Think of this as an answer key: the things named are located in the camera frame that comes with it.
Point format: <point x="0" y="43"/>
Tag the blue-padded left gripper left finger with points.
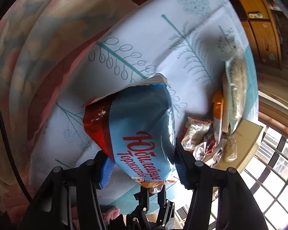
<point x="104" y="167"/>

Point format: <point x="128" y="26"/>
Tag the metal window grille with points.
<point x="266" y="175"/>

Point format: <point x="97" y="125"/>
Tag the blue leaf pattern tablecloth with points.
<point x="185" y="40"/>

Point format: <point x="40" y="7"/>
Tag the white plastic storage bin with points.
<point x="248" y="136"/>

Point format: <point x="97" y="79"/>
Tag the wooden desk with drawers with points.
<point x="261" y="30"/>

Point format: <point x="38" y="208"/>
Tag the floral pastel bedding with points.
<point x="42" y="42"/>

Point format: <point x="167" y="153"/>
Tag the orange white snack bar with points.
<point x="218" y="106"/>

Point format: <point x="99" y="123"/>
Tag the round rice cake packet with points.
<point x="230" y="149"/>

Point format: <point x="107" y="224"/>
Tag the white Lipo biscuit packet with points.
<point x="193" y="132"/>

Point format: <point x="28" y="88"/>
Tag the Fuji bread package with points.
<point x="236" y="76"/>

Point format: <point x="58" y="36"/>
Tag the red wrapped brownie packet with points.
<point x="209" y="151"/>

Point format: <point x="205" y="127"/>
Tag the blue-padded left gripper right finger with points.
<point x="184" y="163"/>

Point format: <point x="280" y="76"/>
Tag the blue red cookie package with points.
<point x="135" y="128"/>

